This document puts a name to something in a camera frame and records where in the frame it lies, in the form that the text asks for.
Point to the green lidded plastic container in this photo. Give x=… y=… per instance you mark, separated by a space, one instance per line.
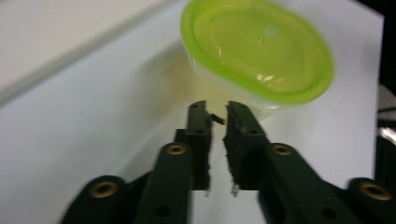
x=258 y=53

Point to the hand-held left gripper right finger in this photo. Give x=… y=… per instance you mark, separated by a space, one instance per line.
x=274 y=174

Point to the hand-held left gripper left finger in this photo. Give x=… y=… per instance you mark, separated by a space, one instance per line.
x=174 y=174

